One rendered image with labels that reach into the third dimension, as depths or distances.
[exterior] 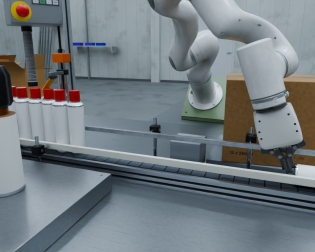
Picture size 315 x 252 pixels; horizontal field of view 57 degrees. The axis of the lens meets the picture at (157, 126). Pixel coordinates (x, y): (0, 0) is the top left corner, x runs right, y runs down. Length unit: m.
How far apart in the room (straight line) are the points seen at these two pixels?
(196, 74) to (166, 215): 0.84
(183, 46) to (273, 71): 0.57
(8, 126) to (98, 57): 10.72
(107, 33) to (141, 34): 1.32
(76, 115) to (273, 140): 0.57
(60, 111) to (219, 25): 0.54
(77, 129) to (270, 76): 0.58
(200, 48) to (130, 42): 9.50
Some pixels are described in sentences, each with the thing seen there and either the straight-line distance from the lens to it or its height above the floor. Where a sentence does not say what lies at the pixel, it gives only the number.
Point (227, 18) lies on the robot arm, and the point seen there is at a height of 1.28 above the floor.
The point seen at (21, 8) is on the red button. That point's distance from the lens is 1.05.
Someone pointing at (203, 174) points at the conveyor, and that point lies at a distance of 0.81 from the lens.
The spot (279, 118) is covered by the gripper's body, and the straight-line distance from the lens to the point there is 0.75.
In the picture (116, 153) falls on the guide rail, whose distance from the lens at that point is 0.87.
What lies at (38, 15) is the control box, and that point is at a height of 1.32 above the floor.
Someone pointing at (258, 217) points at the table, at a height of 0.83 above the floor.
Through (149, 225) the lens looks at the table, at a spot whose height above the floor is 0.83.
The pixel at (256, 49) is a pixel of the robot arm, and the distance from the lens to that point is 0.72.
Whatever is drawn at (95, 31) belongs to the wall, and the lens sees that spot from 11.43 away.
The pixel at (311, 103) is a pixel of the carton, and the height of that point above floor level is 1.06.
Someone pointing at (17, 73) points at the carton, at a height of 1.00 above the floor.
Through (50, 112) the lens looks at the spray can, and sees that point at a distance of 1.01.
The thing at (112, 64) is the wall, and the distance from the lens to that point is 11.12.
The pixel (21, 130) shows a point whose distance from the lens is 1.09.
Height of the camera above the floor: 1.22
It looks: 15 degrees down
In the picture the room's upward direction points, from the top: straight up
